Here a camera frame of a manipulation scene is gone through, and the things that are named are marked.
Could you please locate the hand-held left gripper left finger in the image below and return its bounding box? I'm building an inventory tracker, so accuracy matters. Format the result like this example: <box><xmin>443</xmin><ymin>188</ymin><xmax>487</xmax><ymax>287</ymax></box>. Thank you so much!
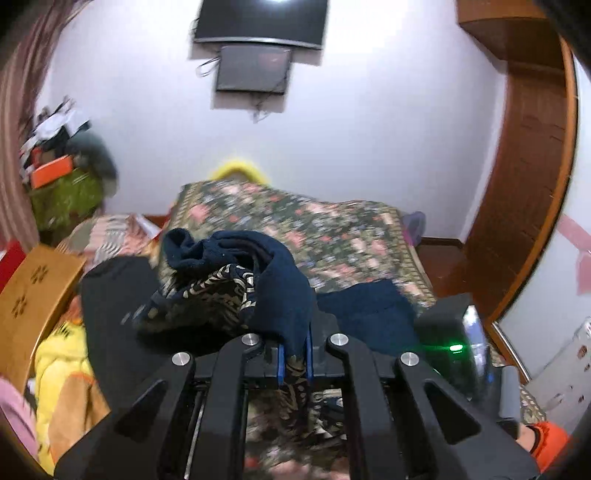
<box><xmin>55</xmin><ymin>333</ymin><xmax>284</xmax><ymax>480</ymax></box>

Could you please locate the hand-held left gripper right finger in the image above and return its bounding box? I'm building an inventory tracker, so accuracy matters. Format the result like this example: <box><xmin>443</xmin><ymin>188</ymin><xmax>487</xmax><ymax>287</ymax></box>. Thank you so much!
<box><xmin>305</xmin><ymin>314</ymin><xmax>541</xmax><ymax>480</ymax></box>

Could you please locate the navy fleece-lined patterned garment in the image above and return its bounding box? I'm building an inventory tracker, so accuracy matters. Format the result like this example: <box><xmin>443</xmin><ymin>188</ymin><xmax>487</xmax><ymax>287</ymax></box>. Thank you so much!
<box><xmin>133</xmin><ymin>228</ymin><xmax>419</xmax><ymax>444</ymax></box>

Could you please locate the person's right forearm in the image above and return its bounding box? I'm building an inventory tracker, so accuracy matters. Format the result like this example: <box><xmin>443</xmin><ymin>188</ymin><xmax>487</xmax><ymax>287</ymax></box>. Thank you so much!
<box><xmin>515</xmin><ymin>420</ymin><xmax>571</xmax><ymax>472</ymax></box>

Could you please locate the purple bag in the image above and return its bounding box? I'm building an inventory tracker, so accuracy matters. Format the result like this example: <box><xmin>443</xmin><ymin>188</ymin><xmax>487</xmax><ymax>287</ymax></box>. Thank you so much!
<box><xmin>402</xmin><ymin>211</ymin><xmax>426</xmax><ymax>245</ymax></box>

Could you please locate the floral blanket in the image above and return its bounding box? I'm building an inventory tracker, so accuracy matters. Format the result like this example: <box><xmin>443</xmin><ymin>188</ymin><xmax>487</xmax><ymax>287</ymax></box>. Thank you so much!
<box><xmin>154</xmin><ymin>180</ymin><xmax>550</xmax><ymax>476</ymax></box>

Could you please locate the pink paper strip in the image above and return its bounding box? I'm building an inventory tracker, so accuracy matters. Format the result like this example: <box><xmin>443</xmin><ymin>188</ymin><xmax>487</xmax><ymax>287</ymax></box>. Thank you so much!
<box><xmin>558</xmin><ymin>215</ymin><xmax>591</xmax><ymax>296</ymax></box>

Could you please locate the black garment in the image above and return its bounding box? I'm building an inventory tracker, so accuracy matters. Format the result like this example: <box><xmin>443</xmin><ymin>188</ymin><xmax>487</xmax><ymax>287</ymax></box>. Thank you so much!
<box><xmin>79</xmin><ymin>257</ymin><xmax>218</xmax><ymax>411</ymax></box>

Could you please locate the wooden door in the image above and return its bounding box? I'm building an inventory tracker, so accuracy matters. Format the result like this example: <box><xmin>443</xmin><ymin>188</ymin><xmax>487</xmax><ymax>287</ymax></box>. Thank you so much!
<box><xmin>456</xmin><ymin>0</ymin><xmax>579</xmax><ymax>324</ymax></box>

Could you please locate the yellow fuzzy object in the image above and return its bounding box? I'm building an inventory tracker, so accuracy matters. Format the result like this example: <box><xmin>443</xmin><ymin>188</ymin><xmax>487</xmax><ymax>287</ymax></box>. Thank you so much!
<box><xmin>208</xmin><ymin>159</ymin><xmax>271</xmax><ymax>185</ymax></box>

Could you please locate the pink striped cushion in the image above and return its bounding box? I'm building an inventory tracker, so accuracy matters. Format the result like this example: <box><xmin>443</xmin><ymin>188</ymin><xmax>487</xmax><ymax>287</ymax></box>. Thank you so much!
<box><xmin>58</xmin><ymin>213</ymin><xmax>160</xmax><ymax>268</ymax></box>

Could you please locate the yellow garment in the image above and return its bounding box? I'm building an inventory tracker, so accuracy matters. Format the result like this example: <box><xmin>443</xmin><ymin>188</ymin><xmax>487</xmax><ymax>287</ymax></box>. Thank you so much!
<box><xmin>34</xmin><ymin>323</ymin><xmax>109</xmax><ymax>476</ymax></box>

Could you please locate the light pink cloth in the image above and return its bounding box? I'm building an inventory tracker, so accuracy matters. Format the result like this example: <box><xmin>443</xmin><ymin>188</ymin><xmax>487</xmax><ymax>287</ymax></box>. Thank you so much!
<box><xmin>0</xmin><ymin>376</ymin><xmax>40</xmax><ymax>457</ymax></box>

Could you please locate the green cloth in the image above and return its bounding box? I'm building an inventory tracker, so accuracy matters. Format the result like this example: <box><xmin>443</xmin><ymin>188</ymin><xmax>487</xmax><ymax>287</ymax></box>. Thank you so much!
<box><xmin>30</xmin><ymin>171</ymin><xmax>105</xmax><ymax>232</ymax></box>

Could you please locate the grey bag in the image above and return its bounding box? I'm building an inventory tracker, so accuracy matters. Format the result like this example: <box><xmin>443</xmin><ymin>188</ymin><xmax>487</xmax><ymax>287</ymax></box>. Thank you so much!
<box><xmin>69</xmin><ymin>133</ymin><xmax>120</xmax><ymax>197</ymax></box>

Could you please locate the red box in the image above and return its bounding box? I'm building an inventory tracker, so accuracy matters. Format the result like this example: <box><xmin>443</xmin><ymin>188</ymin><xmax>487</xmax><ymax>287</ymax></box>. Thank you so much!
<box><xmin>0</xmin><ymin>240</ymin><xmax>26</xmax><ymax>296</ymax></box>

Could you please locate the orange box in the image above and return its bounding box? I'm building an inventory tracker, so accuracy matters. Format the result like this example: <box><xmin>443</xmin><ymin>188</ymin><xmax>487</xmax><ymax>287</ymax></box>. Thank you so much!
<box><xmin>30</xmin><ymin>155</ymin><xmax>75</xmax><ymax>188</ymax></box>

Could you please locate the white paper pile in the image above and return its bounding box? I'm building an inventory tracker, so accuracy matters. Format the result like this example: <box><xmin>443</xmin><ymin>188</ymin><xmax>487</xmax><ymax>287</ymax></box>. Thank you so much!
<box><xmin>21</xmin><ymin>97</ymin><xmax>88</xmax><ymax>153</ymax></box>

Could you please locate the black cable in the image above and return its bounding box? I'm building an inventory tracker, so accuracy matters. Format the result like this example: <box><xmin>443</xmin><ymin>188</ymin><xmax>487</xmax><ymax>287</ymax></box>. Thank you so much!
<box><xmin>250</xmin><ymin>91</ymin><xmax>274</xmax><ymax>123</ymax></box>
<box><xmin>196</xmin><ymin>58</ymin><xmax>222</xmax><ymax>80</ymax></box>

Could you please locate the grey wall box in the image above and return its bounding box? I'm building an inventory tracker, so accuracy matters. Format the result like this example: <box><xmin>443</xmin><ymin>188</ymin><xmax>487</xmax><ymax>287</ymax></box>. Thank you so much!
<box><xmin>215</xmin><ymin>45</ymin><xmax>294</xmax><ymax>95</ymax></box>

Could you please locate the black wall television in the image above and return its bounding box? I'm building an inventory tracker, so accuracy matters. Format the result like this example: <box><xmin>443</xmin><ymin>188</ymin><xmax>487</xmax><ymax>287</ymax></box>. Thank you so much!
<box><xmin>193</xmin><ymin>0</ymin><xmax>329</xmax><ymax>49</ymax></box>

